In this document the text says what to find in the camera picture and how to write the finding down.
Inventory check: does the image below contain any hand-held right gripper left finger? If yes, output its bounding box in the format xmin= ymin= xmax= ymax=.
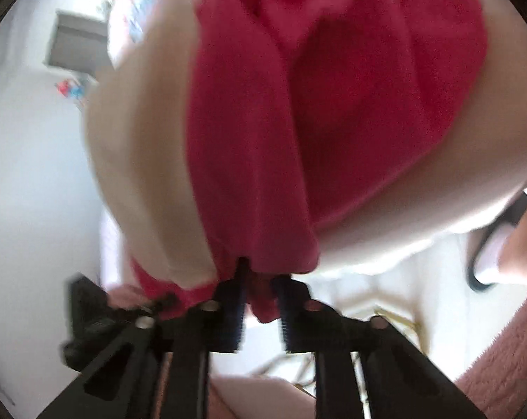
xmin=36 ymin=257 xmax=249 ymax=419

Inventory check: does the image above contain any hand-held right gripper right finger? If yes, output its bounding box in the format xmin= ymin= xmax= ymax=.
xmin=276 ymin=274 xmax=489 ymax=419

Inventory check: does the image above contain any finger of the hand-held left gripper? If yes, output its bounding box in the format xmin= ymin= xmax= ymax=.
xmin=150 ymin=292 xmax=180 ymax=320

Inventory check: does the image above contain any cream and red t-shirt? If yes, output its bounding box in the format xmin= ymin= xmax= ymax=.
xmin=82 ymin=0 xmax=527 ymax=324

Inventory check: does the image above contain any white black-trimmed slipper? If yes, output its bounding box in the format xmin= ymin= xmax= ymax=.
xmin=466 ymin=222 xmax=525 ymax=294

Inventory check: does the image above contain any rack with colourful toys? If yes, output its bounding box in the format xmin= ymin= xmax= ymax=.
xmin=56 ymin=76 xmax=93 ymax=110

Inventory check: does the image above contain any pink fleece cloth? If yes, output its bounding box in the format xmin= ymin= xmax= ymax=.
xmin=454 ymin=249 xmax=527 ymax=419

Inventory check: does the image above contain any grey door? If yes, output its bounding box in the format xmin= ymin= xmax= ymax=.
xmin=45 ymin=10 xmax=109 ymax=73

